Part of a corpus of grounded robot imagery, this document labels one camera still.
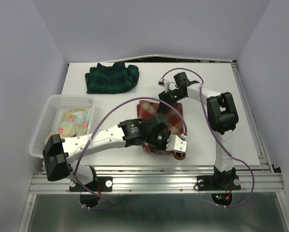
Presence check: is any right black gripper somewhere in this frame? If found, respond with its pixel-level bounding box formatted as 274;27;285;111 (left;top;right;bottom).
158;89;185;113

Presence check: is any red plaid skirt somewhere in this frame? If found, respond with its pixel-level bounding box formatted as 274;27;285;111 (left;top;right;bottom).
137;100;186;160

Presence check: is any green plaid skirt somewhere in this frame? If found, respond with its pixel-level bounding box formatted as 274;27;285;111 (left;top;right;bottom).
85;61;140;94

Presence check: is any pastel floral skirt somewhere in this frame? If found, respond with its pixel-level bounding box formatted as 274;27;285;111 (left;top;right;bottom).
44;107;92;144

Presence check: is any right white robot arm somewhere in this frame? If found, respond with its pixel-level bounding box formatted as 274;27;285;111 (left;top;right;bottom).
159;72;239;189

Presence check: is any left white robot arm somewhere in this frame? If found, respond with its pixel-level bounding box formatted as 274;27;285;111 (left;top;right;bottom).
43;114;171;190

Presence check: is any white plastic basket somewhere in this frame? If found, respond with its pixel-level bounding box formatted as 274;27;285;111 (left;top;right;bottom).
29;94;96;158

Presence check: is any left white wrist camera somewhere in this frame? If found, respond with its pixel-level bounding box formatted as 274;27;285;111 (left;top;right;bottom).
165;134;187;154

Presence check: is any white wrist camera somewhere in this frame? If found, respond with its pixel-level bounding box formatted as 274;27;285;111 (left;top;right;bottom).
158;78;171;92
165;134;187;154

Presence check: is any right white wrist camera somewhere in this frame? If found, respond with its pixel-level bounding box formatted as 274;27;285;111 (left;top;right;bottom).
158;78;171;92

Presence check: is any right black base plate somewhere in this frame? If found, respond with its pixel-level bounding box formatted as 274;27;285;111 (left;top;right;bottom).
194;175;241;191

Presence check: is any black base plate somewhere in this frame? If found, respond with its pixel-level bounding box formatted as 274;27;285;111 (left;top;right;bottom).
194;175;241;191
69;176;113;192

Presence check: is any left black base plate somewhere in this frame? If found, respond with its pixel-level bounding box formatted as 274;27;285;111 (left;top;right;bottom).
69;176;113;192

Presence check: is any aluminium frame rail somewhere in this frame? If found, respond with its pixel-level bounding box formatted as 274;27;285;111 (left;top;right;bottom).
29;165;285;195

